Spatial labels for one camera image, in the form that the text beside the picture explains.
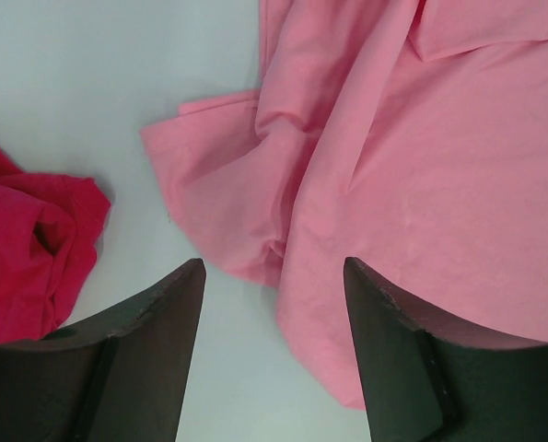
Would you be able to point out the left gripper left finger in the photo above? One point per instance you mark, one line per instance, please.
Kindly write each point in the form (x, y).
(119, 375)

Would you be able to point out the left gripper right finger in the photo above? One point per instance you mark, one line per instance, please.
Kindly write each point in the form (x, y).
(429, 375)

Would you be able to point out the pink t shirt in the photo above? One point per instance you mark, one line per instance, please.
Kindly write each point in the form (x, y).
(412, 135)

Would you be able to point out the red folded t shirt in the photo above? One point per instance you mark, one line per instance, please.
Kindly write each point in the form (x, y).
(49, 227)

